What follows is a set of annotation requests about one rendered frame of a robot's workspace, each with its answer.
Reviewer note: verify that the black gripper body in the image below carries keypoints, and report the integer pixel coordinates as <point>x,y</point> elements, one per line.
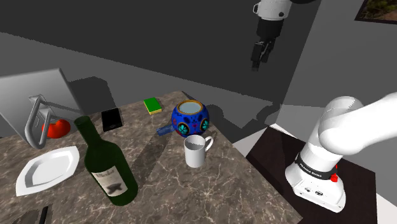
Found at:
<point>269,28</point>

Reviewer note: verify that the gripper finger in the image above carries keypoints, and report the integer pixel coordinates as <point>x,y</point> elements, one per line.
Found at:
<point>268,49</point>
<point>256,56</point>

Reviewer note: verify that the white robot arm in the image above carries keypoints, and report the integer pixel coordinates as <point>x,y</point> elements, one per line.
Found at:
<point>322,155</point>

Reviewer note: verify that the blue painted round vase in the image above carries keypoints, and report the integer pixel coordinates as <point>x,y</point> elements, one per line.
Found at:
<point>189,122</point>

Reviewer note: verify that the green and yellow sponge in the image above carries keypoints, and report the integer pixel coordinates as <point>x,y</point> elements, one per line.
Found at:
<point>152,104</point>

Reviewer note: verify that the white mug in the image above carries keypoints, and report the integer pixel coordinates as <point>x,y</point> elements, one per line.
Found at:
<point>194,153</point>

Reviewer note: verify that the small blue bottle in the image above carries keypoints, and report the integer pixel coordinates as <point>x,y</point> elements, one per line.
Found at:
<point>164,130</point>

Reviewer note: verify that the green wine bottle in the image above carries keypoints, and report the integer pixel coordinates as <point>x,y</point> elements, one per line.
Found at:
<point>107,167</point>

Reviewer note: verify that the red tomato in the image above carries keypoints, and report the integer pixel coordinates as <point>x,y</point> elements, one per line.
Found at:
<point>59,128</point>

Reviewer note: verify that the grey bent metal faucet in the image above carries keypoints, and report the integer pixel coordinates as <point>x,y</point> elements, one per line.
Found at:
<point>32,124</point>

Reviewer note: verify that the white plate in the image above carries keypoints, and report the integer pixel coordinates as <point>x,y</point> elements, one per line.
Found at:
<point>46,169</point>

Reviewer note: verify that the large grey box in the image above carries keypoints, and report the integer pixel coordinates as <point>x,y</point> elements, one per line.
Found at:
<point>18,93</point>

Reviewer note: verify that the black slim bar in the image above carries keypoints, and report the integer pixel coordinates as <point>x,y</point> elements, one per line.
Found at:
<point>43,215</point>

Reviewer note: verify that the dark framed wall picture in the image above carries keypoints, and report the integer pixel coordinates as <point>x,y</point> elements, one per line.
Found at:
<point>380,9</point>

